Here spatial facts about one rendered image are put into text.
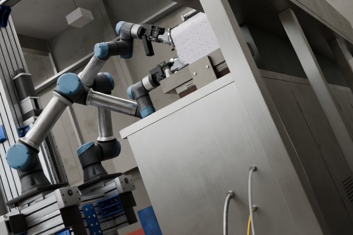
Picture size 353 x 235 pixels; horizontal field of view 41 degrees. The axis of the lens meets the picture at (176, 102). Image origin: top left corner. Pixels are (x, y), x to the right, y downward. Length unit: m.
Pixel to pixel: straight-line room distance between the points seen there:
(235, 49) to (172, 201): 0.90
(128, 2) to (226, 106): 10.14
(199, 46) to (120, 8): 9.83
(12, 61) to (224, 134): 1.56
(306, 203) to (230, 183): 0.67
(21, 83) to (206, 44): 1.17
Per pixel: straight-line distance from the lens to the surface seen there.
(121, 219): 2.71
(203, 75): 1.95
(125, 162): 11.25
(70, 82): 2.35
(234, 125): 1.84
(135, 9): 11.74
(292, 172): 1.25
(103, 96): 2.47
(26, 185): 2.43
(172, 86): 2.04
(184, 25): 2.28
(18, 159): 2.32
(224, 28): 1.32
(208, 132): 1.89
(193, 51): 2.23
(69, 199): 2.33
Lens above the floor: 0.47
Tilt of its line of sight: 12 degrees up
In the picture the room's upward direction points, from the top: 21 degrees counter-clockwise
